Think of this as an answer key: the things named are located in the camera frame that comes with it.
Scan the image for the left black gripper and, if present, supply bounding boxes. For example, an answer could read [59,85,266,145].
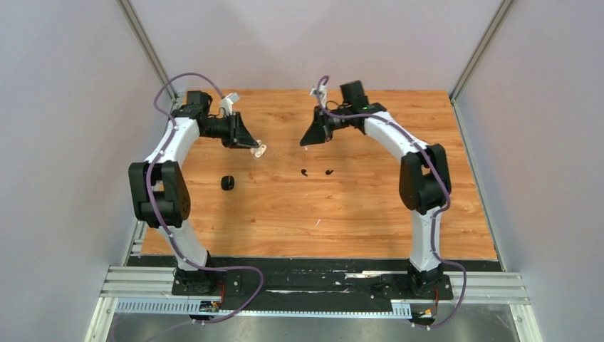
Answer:
[202,112,259,150]

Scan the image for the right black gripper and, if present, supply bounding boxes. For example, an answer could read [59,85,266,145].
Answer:
[300,105,351,147]

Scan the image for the cream earbud charging case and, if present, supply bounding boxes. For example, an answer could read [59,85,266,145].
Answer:
[250,144,267,158]

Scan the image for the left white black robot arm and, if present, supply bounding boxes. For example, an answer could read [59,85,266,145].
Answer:
[128,90,266,294]

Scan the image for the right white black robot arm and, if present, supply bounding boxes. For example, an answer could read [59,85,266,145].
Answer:
[300,76,452,298]

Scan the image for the black earbud charging case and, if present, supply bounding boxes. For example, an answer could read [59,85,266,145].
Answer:
[221,175,235,191]

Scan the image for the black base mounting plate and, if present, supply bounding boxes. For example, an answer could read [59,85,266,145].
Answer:
[126,255,503,313]

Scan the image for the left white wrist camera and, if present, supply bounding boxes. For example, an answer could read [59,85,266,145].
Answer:
[219,92,240,116]

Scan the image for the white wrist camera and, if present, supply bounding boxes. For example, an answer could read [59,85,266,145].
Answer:
[219,92,240,116]
[309,84,328,110]

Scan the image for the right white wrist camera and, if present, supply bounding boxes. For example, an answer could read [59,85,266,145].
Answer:
[309,84,328,110]

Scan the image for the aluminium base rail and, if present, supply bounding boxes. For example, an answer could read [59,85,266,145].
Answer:
[86,266,542,341]

